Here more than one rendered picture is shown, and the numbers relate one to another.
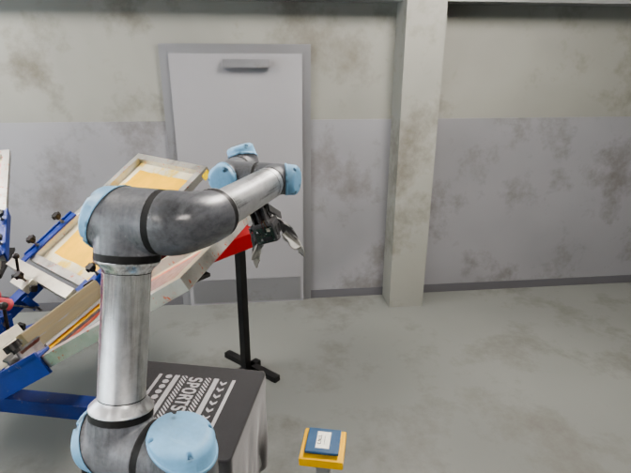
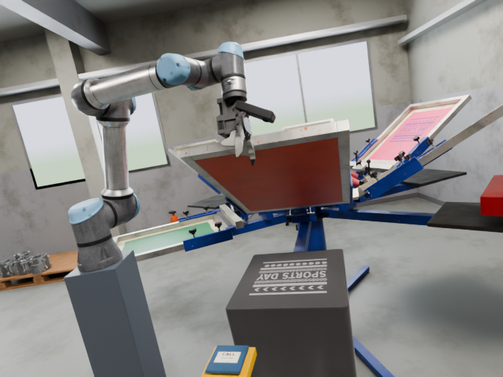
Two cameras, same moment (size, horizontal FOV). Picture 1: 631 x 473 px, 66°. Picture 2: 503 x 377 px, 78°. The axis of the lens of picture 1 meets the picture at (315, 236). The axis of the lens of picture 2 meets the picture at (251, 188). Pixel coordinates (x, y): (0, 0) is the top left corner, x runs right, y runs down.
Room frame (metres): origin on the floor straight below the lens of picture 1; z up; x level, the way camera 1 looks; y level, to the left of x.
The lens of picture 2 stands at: (1.43, -0.77, 1.58)
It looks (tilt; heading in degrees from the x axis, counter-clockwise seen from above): 10 degrees down; 97
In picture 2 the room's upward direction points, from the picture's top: 10 degrees counter-clockwise
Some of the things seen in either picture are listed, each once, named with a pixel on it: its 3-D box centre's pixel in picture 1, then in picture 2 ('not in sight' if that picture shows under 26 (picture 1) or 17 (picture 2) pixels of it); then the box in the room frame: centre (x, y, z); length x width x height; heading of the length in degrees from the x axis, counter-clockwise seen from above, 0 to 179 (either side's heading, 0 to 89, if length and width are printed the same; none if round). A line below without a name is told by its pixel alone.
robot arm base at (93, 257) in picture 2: not in sight; (97, 250); (0.69, 0.23, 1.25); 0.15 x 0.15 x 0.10
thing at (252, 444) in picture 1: (249, 461); (293, 358); (1.33, 0.23, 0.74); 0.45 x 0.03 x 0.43; 172
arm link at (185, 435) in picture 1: (180, 458); (90, 219); (0.69, 0.24, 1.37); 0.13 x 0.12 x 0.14; 73
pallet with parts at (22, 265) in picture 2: not in sight; (55, 259); (-2.27, 3.31, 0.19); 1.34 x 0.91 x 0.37; 7
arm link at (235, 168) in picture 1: (235, 175); (200, 74); (1.20, 0.20, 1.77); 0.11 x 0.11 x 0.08; 73
